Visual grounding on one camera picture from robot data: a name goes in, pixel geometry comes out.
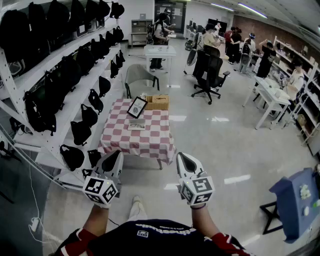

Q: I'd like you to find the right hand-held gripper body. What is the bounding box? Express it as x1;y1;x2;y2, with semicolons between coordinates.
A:
177;169;216;207

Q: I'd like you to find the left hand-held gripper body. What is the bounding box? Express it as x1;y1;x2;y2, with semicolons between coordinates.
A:
82;169;123;209

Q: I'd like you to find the person's left forearm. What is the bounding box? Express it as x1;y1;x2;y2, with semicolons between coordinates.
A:
82;202;111;237

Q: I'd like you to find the person's right forearm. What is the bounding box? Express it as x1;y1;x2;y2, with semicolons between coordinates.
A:
190;202;222;241

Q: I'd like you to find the pink white checkered tablecloth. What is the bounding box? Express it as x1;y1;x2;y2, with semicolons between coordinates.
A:
97;98;177;166

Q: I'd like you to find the person's light trouser leg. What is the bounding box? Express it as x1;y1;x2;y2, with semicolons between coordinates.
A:
127;201;148;222

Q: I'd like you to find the group of black waist bags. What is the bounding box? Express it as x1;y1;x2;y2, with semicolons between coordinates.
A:
59;49;126;180

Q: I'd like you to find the black framed leaf picture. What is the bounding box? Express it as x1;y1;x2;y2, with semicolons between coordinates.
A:
126;96;149;119

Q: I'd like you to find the wicker tissue box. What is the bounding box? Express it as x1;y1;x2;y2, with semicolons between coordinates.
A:
144;94;170;111

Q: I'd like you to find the person's navy and red jersey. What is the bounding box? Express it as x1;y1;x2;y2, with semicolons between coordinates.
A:
53;218;255;256

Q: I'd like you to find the black folding stand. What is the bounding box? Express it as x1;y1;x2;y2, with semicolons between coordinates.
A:
259;201;285;235

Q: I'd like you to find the grey shell chair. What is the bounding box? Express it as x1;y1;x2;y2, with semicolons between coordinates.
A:
124;63;160;99

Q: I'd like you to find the blue cloth covered table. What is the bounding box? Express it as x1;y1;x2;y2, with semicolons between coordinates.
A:
269;167;320;244

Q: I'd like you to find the black mesh office chair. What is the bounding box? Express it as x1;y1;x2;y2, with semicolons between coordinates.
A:
191;46;231;105

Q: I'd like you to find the white long work table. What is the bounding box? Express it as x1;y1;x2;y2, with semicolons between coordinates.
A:
242;75;292;131

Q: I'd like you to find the cluster of small white objects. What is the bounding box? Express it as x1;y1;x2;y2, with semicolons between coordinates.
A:
299;184;312;200

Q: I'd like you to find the white rounded floor device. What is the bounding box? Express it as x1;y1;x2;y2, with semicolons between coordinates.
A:
184;48;198;76

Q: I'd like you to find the white square table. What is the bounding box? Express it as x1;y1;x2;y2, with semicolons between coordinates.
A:
144;44;177;87

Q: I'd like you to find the white metal shelf rack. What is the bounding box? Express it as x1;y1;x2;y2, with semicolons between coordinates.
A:
0;0;126;192

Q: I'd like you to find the white open shelving unit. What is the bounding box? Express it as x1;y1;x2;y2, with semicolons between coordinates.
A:
272;35;320;156

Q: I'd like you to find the grey low cabinet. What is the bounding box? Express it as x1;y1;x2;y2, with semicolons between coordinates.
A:
130;19;153;49

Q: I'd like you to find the dark double door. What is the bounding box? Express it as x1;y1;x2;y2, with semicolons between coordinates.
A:
154;0;187;33

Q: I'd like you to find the group of black backpacks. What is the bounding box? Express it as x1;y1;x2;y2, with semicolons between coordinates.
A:
0;0;126;137

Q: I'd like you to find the long ceiling light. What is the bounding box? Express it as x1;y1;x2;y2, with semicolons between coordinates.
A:
237;2;268;20
210;2;235;12

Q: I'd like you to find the white cable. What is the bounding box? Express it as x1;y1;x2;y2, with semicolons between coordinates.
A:
24;149;63;245

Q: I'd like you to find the black wall screen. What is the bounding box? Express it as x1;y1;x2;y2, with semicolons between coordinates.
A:
207;18;228;33

